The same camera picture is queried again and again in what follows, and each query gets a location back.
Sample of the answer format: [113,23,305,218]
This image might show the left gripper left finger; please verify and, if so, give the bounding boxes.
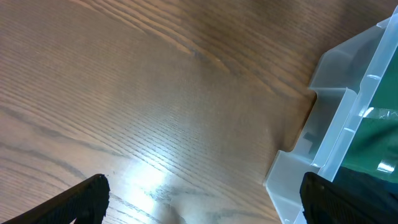
[4,174,110,224]

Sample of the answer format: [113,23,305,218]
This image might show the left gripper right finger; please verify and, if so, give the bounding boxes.
[300,172,397,224]

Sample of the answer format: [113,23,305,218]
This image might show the dark green garment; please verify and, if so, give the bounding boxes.
[342,57,397,184]

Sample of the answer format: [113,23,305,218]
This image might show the clear plastic storage bin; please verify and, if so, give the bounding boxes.
[264,12,397,223]

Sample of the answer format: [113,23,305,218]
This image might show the black garment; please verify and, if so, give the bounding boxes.
[333,167,397,216]

